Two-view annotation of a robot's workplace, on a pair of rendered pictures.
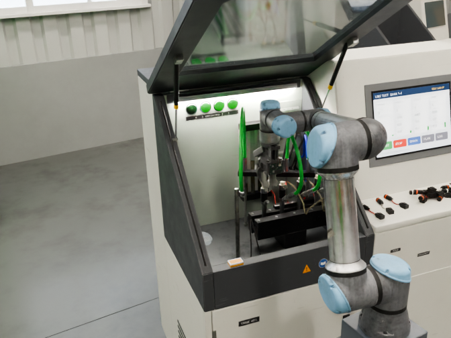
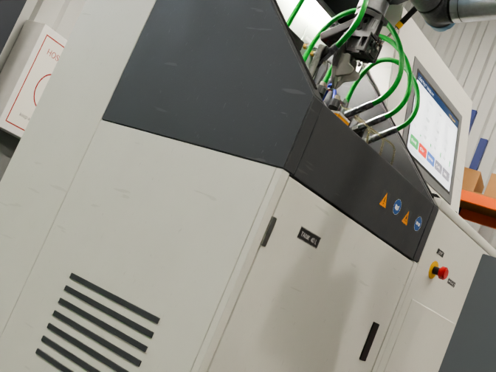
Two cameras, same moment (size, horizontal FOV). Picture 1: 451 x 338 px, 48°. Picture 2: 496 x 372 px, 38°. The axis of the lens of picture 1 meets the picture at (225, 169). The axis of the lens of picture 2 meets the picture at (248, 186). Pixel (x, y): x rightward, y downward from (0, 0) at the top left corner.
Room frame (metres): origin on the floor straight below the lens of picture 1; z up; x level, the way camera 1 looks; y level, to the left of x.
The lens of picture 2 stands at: (0.32, 0.82, 0.56)
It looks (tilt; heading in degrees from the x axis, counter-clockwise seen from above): 7 degrees up; 330
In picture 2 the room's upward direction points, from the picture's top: 23 degrees clockwise
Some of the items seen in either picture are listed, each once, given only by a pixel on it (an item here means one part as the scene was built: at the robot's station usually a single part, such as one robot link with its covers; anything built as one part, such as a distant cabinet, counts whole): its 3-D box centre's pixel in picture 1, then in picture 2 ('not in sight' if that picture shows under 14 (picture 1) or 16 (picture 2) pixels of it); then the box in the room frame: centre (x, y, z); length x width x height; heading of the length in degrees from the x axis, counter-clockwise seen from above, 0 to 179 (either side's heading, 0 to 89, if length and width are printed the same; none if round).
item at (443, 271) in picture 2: not in sight; (439, 271); (1.72, -0.67, 0.80); 0.05 x 0.04 x 0.05; 110
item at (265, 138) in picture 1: (270, 135); (372, 9); (1.79, -0.17, 1.34); 0.08 x 0.08 x 0.05
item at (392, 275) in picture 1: (386, 279); not in sight; (1.25, -0.46, 1.07); 0.13 x 0.12 x 0.14; 107
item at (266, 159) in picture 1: (270, 157); (362, 36); (1.78, -0.17, 1.25); 0.09 x 0.08 x 0.12; 20
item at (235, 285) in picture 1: (290, 268); (366, 190); (1.61, -0.23, 0.87); 0.62 x 0.04 x 0.16; 110
